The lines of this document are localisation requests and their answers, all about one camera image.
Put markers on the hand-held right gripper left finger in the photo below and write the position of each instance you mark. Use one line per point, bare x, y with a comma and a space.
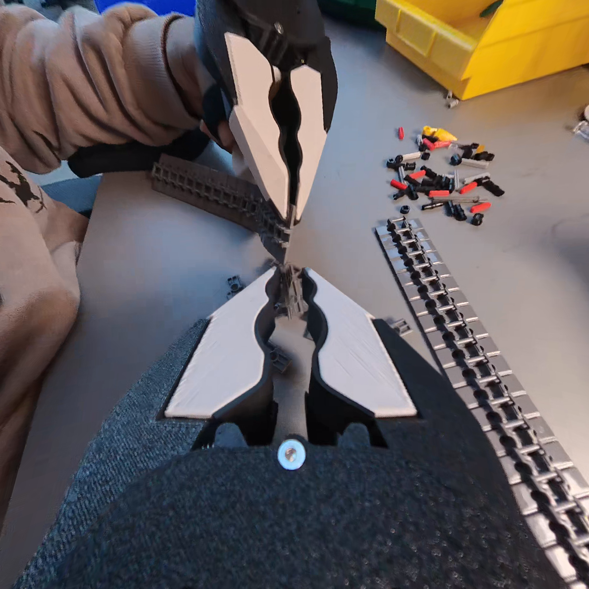
221, 363

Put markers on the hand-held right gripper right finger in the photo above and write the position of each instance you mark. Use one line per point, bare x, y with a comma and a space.
363, 363

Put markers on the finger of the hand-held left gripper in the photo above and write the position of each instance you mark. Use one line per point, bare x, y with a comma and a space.
313, 129
255, 129

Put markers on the grey toy track belt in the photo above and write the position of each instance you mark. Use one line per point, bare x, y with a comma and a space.
437, 313
207, 188

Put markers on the pile of small building pieces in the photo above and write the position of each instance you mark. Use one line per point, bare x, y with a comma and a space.
441, 179

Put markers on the person's left forearm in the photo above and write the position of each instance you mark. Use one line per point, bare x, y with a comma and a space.
92, 83

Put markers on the grey desk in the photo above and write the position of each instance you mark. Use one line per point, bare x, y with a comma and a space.
161, 276

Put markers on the person's left hand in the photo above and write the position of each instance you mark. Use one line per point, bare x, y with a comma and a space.
224, 135

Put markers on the green plastic storage bin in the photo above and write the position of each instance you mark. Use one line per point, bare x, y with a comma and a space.
349, 9

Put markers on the black chair armrest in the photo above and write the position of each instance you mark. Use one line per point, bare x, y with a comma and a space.
138, 154

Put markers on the blue plastic storage bin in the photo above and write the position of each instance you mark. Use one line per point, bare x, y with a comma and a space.
152, 5

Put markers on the small metal piece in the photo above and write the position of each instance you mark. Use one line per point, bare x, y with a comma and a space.
451, 99

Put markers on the grey chair seat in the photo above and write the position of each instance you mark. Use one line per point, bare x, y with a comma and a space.
73, 195

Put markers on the yellow plastic storage bin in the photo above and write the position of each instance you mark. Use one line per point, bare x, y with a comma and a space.
506, 55

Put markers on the green bent tool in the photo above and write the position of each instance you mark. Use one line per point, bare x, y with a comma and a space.
490, 8

